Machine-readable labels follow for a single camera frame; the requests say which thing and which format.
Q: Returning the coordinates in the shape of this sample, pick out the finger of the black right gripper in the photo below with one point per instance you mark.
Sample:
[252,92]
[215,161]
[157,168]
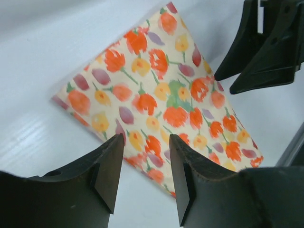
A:
[245,45]
[279,56]

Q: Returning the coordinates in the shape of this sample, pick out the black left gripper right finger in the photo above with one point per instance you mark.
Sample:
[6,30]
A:
[211,196]

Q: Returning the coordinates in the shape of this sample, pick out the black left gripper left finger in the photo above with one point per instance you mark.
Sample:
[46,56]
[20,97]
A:
[81,194]

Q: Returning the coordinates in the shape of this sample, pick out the orange floral skirt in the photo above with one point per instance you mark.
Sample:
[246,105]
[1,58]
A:
[151,83]

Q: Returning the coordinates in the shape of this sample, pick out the aluminium frame rail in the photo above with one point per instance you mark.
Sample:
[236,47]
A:
[294,153]

